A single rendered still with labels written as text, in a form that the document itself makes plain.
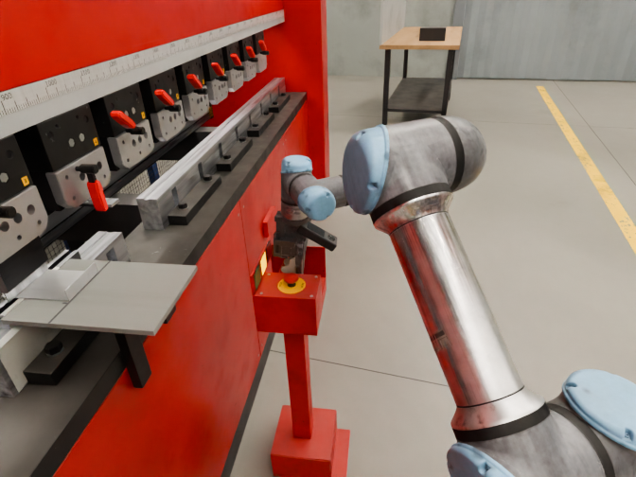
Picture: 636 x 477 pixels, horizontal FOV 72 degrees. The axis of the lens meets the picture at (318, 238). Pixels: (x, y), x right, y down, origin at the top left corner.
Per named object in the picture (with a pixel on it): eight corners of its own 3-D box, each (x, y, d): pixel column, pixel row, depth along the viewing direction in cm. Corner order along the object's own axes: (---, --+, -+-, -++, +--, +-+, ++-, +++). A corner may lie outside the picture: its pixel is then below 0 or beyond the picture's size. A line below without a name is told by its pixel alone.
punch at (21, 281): (13, 303, 73) (-9, 256, 69) (3, 302, 74) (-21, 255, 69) (52, 269, 82) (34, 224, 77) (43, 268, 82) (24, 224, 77)
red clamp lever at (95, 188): (106, 213, 85) (92, 166, 80) (87, 212, 86) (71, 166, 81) (112, 208, 87) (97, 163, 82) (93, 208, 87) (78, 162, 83)
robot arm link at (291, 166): (288, 167, 100) (275, 154, 106) (287, 209, 105) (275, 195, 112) (319, 164, 103) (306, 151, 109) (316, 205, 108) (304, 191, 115)
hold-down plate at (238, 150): (231, 171, 156) (230, 164, 154) (217, 171, 157) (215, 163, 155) (253, 144, 181) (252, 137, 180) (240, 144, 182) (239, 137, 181)
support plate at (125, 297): (154, 336, 67) (152, 331, 66) (2, 324, 71) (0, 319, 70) (198, 270, 82) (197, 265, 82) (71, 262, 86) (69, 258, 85)
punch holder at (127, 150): (125, 172, 98) (104, 97, 89) (90, 171, 99) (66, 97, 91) (155, 150, 111) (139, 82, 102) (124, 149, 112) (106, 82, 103)
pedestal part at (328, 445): (345, 485, 145) (345, 463, 139) (273, 476, 149) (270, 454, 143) (350, 432, 162) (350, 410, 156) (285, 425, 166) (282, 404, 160)
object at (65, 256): (10, 328, 73) (4, 315, 71) (-6, 327, 73) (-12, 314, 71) (82, 262, 90) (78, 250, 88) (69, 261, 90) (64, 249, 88)
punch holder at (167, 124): (164, 143, 115) (150, 78, 106) (133, 143, 116) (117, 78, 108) (186, 127, 128) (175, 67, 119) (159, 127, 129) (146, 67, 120)
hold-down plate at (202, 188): (187, 225, 122) (185, 216, 120) (168, 224, 123) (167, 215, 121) (221, 183, 147) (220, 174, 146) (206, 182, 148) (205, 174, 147)
